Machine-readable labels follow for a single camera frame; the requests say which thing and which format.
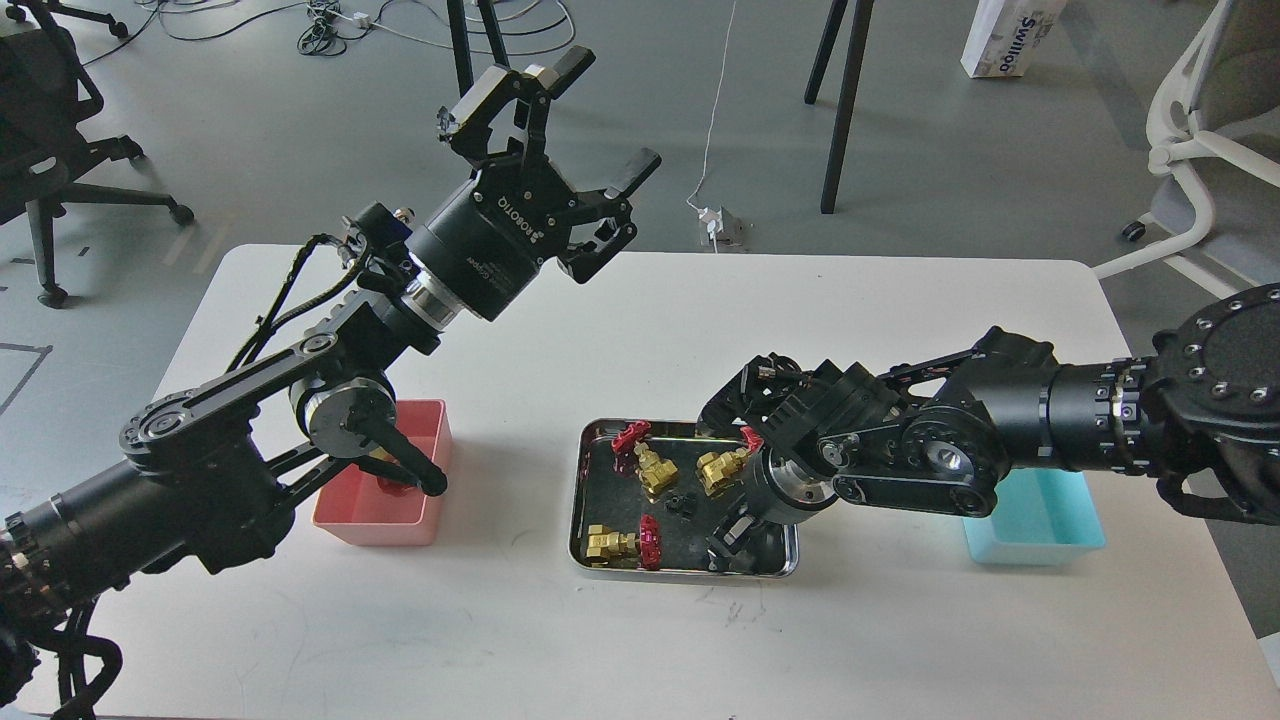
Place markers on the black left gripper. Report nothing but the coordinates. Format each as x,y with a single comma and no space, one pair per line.
486,242

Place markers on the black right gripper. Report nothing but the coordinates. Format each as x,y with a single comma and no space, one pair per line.
775,491

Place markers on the brass valve red handle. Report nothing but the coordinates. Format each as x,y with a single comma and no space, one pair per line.
632,454
718,470
394,484
609,548

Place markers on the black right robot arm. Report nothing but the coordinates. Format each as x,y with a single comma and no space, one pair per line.
1200,416

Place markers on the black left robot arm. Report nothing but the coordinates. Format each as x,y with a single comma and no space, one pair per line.
216,472

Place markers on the small black gear left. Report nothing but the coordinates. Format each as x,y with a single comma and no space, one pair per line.
682,505

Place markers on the light blue plastic box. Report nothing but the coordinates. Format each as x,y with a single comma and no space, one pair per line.
1043,517

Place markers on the pink plastic box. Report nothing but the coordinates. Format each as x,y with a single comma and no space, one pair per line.
362,509

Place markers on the metal tray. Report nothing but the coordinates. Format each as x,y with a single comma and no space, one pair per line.
602,496

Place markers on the white power adapter on floor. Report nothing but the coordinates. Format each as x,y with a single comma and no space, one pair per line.
718,229

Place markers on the black table legs right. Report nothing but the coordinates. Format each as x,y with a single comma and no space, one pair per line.
862,12

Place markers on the black office chair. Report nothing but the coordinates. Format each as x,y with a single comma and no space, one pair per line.
45,94

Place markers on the white paper bag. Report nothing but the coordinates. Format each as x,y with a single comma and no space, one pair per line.
1004,35

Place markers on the brass valve red handle bottom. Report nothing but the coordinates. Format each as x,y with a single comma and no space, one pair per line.
609,548

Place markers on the brass valve red handle top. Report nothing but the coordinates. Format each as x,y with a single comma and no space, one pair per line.
632,454

